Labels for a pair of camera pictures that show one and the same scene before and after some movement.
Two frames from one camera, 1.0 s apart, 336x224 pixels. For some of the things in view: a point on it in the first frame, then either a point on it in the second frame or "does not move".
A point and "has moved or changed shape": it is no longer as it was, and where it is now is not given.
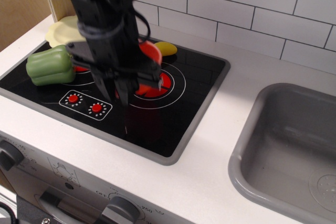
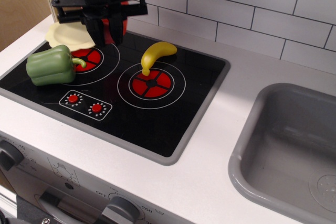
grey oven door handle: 72,209 does not move
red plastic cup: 152,51 has moved or changed shape
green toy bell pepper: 53,65 does not move
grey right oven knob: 121,211 does not move
